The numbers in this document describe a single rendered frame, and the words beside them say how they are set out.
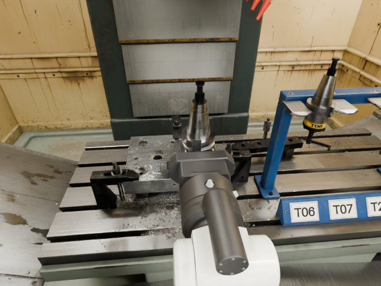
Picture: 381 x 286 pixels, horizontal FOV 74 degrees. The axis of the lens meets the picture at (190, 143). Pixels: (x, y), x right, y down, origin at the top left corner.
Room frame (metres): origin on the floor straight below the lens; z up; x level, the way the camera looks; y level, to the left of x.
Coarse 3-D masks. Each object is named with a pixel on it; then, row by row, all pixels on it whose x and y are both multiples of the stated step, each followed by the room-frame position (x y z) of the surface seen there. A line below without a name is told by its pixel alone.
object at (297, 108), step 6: (282, 102) 0.55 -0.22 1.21; (288, 102) 0.55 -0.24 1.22; (294, 102) 0.55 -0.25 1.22; (300, 102) 0.55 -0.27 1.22; (288, 108) 0.52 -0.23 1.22; (294, 108) 0.52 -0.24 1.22; (300, 108) 0.52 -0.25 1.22; (306, 108) 0.52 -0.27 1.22; (294, 114) 0.50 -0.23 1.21; (300, 114) 0.49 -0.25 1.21; (306, 114) 0.49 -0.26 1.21
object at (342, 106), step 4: (336, 100) 0.56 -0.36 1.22; (340, 100) 0.56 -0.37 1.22; (344, 100) 0.56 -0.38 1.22; (336, 104) 0.54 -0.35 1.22; (340, 104) 0.54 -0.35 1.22; (344, 104) 0.54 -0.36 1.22; (348, 104) 0.54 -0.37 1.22; (336, 108) 0.52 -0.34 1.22; (340, 108) 0.52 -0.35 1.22; (344, 108) 0.52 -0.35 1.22; (348, 108) 0.52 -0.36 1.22; (352, 108) 0.52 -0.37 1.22; (356, 108) 0.52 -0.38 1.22; (340, 112) 0.51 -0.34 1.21; (344, 112) 0.50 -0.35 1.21; (348, 112) 0.50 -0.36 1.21; (352, 112) 0.50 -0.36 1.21
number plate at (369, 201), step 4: (380, 196) 0.49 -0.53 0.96; (368, 200) 0.48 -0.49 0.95; (372, 200) 0.48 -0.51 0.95; (376, 200) 0.48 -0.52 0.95; (380, 200) 0.48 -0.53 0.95; (368, 204) 0.47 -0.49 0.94; (372, 204) 0.47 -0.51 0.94; (376, 204) 0.47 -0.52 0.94; (380, 204) 0.47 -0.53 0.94; (368, 208) 0.47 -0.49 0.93; (372, 208) 0.47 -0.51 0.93; (376, 208) 0.47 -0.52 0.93; (380, 208) 0.47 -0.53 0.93; (368, 212) 0.46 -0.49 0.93; (372, 212) 0.46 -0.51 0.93; (376, 212) 0.46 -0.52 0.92; (380, 212) 0.46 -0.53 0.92; (368, 216) 0.45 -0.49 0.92
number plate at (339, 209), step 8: (328, 200) 0.48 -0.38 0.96; (336, 200) 0.48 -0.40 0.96; (344, 200) 0.48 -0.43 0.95; (352, 200) 0.48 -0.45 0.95; (336, 208) 0.46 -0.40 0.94; (344, 208) 0.46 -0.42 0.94; (352, 208) 0.46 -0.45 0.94; (336, 216) 0.45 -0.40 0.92; (344, 216) 0.45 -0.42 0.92; (352, 216) 0.45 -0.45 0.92
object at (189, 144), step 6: (186, 132) 0.40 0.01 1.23; (210, 132) 0.40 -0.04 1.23; (186, 138) 0.38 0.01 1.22; (192, 138) 0.38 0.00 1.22; (210, 138) 0.38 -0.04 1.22; (186, 144) 0.39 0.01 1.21; (192, 144) 0.38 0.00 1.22; (198, 144) 0.38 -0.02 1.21; (204, 144) 0.37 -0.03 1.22; (210, 144) 0.39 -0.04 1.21; (192, 150) 0.38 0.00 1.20; (204, 150) 0.37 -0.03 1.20
